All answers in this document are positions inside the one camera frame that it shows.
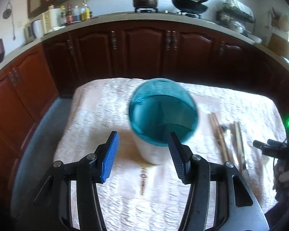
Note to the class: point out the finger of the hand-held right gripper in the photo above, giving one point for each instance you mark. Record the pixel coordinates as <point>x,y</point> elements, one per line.
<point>267,144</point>
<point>273,151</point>

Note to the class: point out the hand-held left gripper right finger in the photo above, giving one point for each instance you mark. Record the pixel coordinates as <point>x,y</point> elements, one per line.
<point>180,160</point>

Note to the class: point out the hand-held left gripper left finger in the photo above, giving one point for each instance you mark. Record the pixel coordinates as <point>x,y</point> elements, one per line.
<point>108,160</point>

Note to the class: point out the white floral teal-rimmed utensil holder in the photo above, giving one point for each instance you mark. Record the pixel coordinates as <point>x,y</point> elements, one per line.
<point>159,115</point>

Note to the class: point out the white ceramic spoon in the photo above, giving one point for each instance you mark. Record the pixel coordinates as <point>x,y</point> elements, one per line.
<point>228,138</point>

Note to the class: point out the pink quilted tablecloth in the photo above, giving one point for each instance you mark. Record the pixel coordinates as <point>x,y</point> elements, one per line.
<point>106,105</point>

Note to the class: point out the wooden cutting board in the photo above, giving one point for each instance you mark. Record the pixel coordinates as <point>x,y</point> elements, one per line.
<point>279,43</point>

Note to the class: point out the metal dish rack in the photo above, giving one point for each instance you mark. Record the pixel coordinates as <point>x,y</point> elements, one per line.
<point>233,16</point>

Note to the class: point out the grey kitchen countertop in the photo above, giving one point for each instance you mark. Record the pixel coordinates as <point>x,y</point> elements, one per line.
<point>110,19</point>

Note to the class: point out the white electric kettle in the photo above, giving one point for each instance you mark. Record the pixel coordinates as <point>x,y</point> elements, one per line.
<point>37,28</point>

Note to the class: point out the red label sauce bottle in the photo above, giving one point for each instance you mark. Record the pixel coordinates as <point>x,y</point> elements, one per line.
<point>70,15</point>

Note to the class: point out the yellow oil bottle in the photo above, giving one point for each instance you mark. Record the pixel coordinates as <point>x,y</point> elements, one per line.
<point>86,12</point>

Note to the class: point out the cream countertop appliance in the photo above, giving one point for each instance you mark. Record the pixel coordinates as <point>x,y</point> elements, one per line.
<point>51,20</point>

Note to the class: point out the gas stove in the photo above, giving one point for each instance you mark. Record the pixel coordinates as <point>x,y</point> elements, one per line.
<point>147,10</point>

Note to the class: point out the black wok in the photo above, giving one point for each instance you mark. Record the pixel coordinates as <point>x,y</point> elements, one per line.
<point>189,6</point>

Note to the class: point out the hanging round utensil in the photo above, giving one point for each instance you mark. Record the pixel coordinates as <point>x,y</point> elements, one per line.
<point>7,13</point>

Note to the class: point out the white wall switch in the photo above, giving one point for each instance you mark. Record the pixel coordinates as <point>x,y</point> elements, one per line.
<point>19,24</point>

